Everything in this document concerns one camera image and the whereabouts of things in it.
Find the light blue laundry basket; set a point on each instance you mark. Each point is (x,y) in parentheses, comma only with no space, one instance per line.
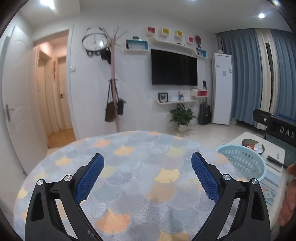
(249,163)

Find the red white wall cubby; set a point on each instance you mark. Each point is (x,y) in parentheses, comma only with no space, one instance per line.
(199,93)

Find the white curved upper shelf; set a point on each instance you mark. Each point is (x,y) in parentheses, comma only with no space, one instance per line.
(194,51)

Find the blue curtain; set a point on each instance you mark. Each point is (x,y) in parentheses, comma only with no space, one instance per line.
(263,68)

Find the fan pattern table cloth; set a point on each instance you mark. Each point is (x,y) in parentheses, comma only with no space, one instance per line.
(147,189)

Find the person's right hand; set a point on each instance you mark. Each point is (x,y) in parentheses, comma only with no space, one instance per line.
(289,202)

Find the brown hanging handbag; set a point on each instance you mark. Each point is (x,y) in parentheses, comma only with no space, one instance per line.
(110,107)

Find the white standing air conditioner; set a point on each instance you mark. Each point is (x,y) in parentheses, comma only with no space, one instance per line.
(222,88)

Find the butterfly picture frame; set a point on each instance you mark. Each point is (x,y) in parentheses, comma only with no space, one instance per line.
(163,97)

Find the dark bowl with items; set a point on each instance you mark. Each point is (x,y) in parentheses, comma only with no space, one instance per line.
(256,146)

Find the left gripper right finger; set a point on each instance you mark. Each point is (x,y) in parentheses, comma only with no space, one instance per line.
(240,211)

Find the black wall television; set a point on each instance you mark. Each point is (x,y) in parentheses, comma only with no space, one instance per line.
(170,68)

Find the white room door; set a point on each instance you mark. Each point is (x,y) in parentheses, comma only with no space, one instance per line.
(20,100)

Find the white lower wall shelf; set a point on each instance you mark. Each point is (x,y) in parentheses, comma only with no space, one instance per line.
(190,101)

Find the black hat on rack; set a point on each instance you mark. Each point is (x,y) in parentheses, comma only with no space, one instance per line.
(106,55)

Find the white coffee table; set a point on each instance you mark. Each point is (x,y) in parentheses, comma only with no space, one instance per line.
(273,171)

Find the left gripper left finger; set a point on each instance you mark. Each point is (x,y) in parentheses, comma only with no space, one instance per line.
(43,220)

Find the black hanging bag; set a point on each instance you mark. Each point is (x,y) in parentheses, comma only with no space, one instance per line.
(120,103)

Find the panda wall clock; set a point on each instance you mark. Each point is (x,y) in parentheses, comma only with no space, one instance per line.
(94,41)

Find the black remote control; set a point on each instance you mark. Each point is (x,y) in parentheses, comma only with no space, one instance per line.
(274,161)

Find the blue wall box shelf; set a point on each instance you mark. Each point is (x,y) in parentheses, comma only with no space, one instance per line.
(136,45)

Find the black acoustic guitar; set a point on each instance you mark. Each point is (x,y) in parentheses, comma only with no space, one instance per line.
(205,115)

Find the pink coat rack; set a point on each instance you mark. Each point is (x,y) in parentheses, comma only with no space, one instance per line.
(111,44)

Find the green potted plant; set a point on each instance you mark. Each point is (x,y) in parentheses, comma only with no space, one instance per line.
(182,117)

